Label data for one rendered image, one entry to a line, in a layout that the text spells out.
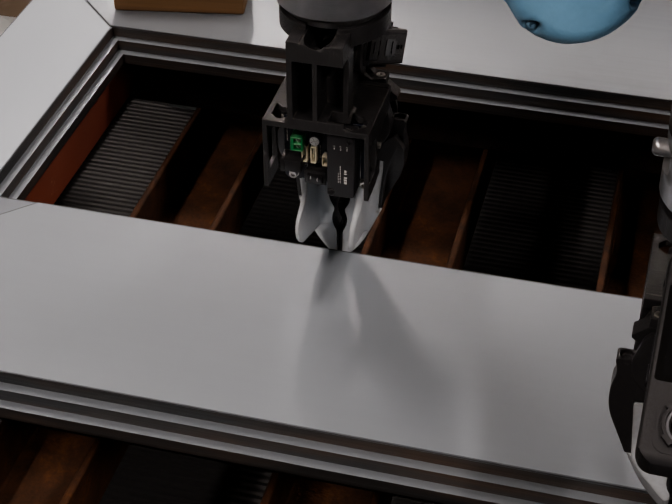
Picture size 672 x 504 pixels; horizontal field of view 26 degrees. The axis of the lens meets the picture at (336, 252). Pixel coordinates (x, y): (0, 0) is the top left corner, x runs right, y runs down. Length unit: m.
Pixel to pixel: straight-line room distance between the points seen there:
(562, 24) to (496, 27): 0.58
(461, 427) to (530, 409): 0.05
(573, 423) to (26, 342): 0.36
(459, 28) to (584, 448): 0.52
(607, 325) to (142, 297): 0.32
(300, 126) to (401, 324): 0.16
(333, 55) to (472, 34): 0.44
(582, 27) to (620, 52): 0.55
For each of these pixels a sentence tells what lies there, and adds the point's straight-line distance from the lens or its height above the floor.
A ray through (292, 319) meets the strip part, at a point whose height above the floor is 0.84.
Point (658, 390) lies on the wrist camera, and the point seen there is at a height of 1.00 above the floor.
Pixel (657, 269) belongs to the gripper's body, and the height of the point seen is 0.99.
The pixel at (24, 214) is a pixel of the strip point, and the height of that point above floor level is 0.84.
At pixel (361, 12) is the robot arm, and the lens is 0.89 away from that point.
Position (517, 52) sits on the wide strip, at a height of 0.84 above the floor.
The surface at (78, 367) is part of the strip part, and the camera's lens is 0.97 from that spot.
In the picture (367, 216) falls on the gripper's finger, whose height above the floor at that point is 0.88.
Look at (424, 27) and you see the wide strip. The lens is 1.32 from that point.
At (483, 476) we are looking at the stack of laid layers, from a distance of 0.91.
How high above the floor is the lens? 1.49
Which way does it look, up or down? 38 degrees down
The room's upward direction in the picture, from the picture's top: straight up
